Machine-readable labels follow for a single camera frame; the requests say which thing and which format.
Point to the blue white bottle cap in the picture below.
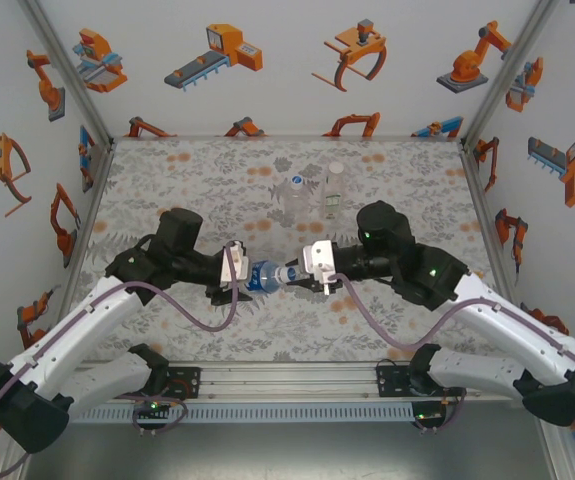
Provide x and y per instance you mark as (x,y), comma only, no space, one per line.
(288,274)

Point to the clear bottle blue label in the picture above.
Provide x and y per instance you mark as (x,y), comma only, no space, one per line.
(262,277)

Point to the clear unlabelled plastic bottle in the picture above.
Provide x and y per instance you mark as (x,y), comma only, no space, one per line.
(296,205)

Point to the clear bottle green label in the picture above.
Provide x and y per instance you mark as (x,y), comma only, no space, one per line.
(333,197)

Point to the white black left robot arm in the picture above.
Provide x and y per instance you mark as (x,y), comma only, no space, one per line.
(77,325)

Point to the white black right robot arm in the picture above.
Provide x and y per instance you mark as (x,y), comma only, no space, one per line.
(512,320)

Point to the floral tablecloth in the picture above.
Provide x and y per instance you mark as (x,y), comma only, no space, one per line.
(217,165)

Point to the green-lit controller board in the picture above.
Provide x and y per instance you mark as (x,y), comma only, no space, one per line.
(153,407)
(429,416)

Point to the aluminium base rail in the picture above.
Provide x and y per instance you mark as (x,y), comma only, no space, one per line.
(287,382)

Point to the aluminium side rail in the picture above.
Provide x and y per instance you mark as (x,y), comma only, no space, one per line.
(95,200)
(485,210)

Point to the aluminium frame post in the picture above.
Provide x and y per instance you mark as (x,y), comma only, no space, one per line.
(12,470)
(568,460)
(509,70)
(74,85)

